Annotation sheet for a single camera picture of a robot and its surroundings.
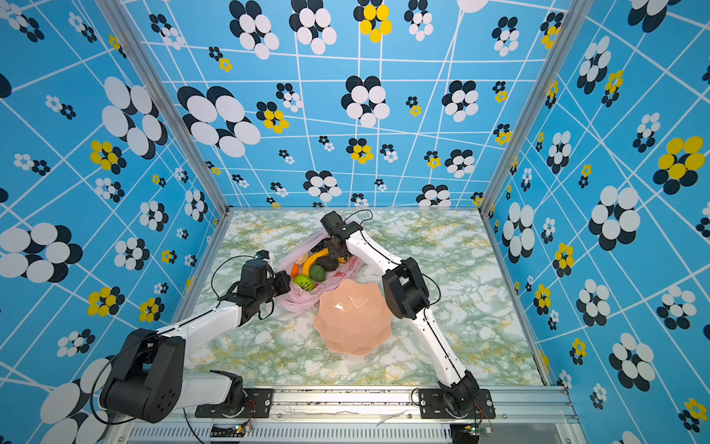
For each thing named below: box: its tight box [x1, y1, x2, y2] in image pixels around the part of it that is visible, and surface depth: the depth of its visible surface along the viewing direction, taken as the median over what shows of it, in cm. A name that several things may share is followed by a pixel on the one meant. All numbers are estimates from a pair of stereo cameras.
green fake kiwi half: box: [293, 274, 316, 292], surface depth 93 cm
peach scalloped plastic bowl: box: [313, 278, 393, 356], surface depth 90 cm
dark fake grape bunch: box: [316, 255, 340, 272], surface depth 100 cm
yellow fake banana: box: [302, 247, 331, 278], surface depth 103 cm
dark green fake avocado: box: [309, 263, 327, 283], surface depth 98 cm
